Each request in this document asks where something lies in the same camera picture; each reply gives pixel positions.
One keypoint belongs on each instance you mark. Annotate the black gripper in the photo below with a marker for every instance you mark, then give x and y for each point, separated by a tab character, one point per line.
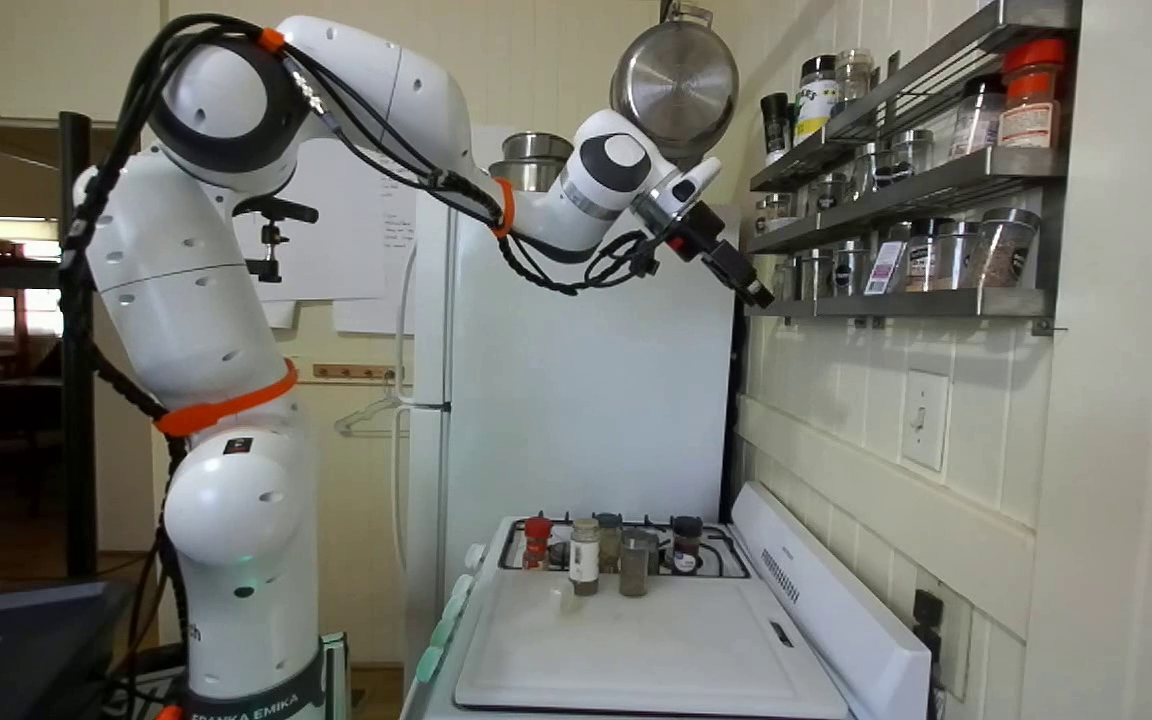
717	243

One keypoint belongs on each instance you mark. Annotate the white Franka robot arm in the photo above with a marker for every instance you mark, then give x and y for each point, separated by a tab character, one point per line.
241	533

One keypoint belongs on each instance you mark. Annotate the labelled glass spice jar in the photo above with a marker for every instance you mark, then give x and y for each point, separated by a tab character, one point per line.
931	258

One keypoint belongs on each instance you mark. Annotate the dark lid glass jar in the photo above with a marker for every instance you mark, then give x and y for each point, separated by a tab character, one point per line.
685	543

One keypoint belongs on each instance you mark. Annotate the pale glass jar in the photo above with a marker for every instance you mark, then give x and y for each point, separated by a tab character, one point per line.
960	129

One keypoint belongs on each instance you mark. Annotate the dark pepper spice jar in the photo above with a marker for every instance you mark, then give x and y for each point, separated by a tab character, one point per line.
1011	248

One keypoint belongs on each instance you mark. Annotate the yellow spice glass jar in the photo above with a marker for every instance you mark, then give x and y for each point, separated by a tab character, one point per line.
609	533

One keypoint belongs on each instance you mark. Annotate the glass jar brown spice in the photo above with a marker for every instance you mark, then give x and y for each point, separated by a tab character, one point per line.
632	566

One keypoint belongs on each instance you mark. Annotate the white label spice jar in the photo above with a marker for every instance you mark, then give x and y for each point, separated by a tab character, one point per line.
586	557

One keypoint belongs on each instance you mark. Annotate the red lid spice jar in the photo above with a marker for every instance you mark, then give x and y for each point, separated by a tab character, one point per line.
536	539

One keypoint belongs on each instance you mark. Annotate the red lid labelled jar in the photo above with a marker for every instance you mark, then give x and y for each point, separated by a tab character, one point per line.
1035	91

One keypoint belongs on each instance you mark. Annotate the white kitchen stove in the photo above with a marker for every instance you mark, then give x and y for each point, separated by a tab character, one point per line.
842	626

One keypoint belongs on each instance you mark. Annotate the white stove cover board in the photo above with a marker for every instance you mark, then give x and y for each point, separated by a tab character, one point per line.
629	661

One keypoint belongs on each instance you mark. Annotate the white barcode spice box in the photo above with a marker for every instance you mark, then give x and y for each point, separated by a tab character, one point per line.
887	264

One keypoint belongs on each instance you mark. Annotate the dark glass bottle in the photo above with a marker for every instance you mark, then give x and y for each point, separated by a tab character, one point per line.
774	125

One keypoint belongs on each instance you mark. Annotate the white label black lid container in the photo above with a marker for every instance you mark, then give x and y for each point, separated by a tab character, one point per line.
816	101

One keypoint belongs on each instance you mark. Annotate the large hanging steel pan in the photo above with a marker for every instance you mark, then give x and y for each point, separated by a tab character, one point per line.
673	86

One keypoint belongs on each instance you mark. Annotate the white refrigerator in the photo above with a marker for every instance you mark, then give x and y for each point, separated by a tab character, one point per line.
602	441

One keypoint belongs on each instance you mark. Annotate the small steel pot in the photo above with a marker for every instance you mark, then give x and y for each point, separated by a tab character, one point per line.
534	163

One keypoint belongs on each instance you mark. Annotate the white paper sheet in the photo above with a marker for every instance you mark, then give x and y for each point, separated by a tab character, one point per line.
363	255

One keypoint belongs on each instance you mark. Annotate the pale green white strip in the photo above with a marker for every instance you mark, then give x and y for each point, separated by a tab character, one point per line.
438	634

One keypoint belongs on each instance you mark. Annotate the black stand pole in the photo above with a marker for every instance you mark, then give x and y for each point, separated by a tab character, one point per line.
76	507

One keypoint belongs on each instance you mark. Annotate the dark monitor screen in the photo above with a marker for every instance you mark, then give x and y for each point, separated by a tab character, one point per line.
17	654

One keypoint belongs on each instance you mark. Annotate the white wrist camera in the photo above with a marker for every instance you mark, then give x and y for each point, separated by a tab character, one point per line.
683	185

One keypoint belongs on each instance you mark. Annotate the white wall light switch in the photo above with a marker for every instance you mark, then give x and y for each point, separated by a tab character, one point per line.
923	421

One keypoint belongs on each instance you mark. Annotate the wall outlet with plug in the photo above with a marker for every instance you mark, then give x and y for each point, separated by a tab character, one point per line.
931	620

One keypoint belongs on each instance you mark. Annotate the small wooden wall rail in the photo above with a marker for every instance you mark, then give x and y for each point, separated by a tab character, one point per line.
356	372

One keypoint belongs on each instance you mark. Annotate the black stand-mounted camera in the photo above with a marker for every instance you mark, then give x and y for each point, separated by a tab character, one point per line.
270	233

